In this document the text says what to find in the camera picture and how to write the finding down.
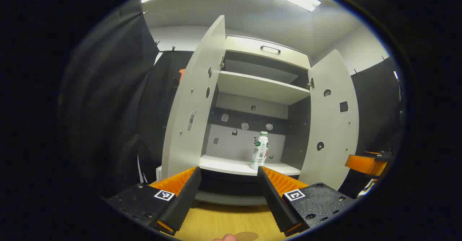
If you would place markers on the small white blue box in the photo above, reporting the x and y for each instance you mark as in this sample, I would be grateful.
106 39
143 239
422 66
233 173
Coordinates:
158 174

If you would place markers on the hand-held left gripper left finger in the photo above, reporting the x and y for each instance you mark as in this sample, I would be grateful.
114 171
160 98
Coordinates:
184 201

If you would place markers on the round brown coaster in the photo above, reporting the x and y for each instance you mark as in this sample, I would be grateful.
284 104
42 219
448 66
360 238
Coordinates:
247 236

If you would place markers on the white cabinet drawer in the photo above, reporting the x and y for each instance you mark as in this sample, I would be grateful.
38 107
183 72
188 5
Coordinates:
245 49

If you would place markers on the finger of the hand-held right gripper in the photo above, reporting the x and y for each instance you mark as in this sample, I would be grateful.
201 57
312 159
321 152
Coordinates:
380 156
359 164

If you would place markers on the white and grey cabinet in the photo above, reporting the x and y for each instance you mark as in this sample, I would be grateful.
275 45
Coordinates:
252 85

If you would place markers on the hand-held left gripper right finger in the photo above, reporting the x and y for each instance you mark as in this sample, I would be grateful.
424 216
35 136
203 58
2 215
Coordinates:
274 205

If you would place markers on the white plastic bottle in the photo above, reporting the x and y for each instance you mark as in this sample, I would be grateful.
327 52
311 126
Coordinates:
260 150

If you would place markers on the white cabinet door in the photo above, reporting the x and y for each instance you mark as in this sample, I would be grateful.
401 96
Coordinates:
332 125
195 100

